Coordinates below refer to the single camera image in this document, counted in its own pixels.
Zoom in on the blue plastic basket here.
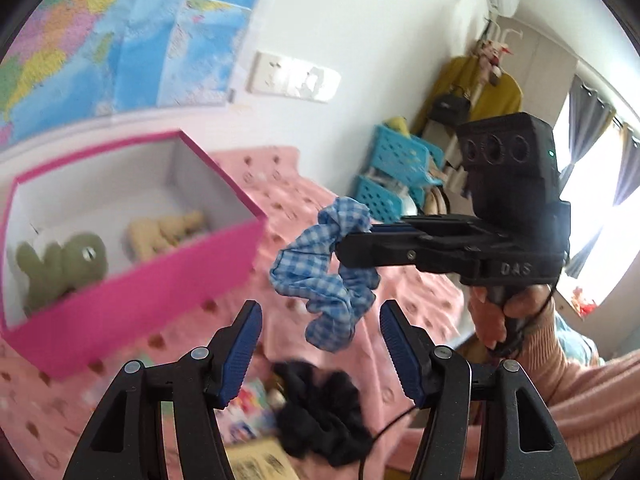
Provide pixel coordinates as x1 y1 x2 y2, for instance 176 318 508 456
371 125 446 187
354 175 417 224

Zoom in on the black cable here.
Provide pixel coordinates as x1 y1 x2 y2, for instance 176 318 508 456
357 402 418 480

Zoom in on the red ornament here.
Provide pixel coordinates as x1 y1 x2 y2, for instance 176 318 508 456
570 287 599 319

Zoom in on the person's right hand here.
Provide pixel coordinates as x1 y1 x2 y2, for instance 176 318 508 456
467 282 557 357

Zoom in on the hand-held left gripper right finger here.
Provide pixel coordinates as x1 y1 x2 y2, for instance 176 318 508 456
379 300 581 480

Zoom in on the pink printed blanket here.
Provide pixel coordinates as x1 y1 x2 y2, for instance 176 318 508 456
0 146 481 480

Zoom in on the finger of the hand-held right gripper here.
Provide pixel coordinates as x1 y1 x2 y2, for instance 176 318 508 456
360 215 501 239
336 233 481 281

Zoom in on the black scrunchie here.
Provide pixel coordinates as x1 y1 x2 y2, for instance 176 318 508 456
272 360 374 467

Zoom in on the blue checkered scrunchie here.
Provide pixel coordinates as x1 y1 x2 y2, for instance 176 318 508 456
270 197 381 351

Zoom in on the black handbag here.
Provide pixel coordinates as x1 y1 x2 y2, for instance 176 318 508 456
430 94 472 127

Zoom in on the white wall socket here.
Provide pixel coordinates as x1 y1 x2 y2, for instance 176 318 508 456
280 57 314 100
248 51 284 95

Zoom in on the green plush toy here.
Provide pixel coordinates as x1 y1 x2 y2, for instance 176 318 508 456
15 231 109 314

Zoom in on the colourful wall map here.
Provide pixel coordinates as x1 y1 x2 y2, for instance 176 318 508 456
0 0 252 147

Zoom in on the yellow coat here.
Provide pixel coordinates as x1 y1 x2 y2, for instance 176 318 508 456
412 55 524 142

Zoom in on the beige plush toy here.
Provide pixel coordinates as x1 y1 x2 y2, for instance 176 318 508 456
127 210 209 264

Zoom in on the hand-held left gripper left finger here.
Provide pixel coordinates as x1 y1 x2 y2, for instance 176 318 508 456
62 300 263 480

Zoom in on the pink cardboard box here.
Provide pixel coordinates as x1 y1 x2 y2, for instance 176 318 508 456
0 130 268 381

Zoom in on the small hanging plush toy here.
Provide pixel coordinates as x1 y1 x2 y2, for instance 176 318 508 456
472 40 514 84

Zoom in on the grey curtain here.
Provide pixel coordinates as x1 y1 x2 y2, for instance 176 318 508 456
557 75 640 281

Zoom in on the beige woven bag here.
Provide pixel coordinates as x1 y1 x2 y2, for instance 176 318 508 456
424 187 452 217

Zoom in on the light blue cloth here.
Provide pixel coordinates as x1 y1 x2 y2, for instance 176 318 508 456
554 314 602 367

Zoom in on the yellow tissue pack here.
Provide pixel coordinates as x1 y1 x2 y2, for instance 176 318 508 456
225 437 302 480

